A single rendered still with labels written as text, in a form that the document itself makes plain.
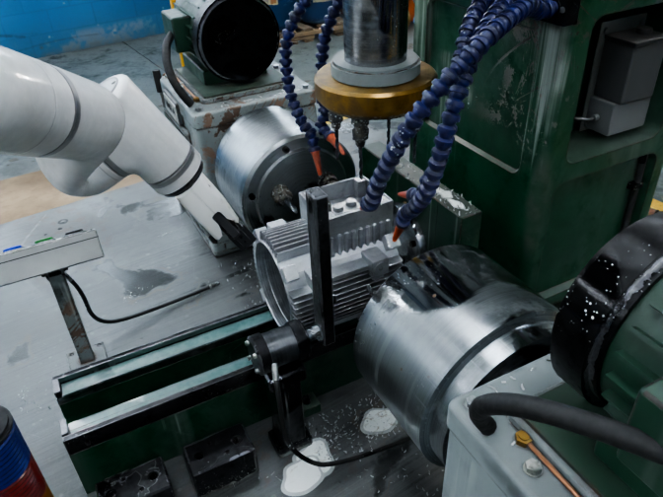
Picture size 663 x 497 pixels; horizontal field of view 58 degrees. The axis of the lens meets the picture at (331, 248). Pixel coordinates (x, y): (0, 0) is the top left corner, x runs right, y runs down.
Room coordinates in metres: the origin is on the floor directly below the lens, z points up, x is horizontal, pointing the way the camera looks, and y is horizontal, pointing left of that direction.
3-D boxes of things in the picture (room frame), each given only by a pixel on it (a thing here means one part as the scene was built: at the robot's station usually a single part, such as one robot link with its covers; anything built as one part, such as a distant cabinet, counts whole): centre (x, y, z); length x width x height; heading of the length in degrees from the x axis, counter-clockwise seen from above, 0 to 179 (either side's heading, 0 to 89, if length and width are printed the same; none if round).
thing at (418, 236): (0.89, -0.12, 1.02); 0.15 x 0.02 x 0.15; 26
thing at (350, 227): (0.84, -0.03, 1.11); 0.12 x 0.11 x 0.07; 115
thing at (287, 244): (0.83, 0.01, 1.02); 0.20 x 0.19 x 0.19; 115
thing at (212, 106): (1.39, 0.22, 0.99); 0.35 x 0.31 x 0.37; 26
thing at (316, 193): (0.67, 0.02, 1.12); 0.04 x 0.03 x 0.26; 116
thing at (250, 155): (1.17, 0.11, 1.04); 0.37 x 0.25 x 0.25; 26
